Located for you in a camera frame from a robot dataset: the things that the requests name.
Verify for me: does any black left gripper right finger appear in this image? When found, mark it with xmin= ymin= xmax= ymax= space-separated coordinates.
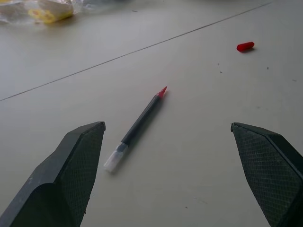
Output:
xmin=230 ymin=122 xmax=303 ymax=227

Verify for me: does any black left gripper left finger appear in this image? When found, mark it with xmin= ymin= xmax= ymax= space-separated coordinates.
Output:
xmin=0 ymin=121 xmax=106 ymax=227

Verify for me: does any black red-tipped brush pen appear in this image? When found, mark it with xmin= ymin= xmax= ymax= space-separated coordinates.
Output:
xmin=103 ymin=86 xmax=168 ymax=174

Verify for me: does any red pen cap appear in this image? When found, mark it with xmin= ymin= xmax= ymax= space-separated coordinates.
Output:
xmin=236 ymin=41 xmax=255 ymax=53

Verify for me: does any clear plastic bag yellow print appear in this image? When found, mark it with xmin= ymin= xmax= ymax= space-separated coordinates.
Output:
xmin=0 ymin=0 xmax=83 ymax=26

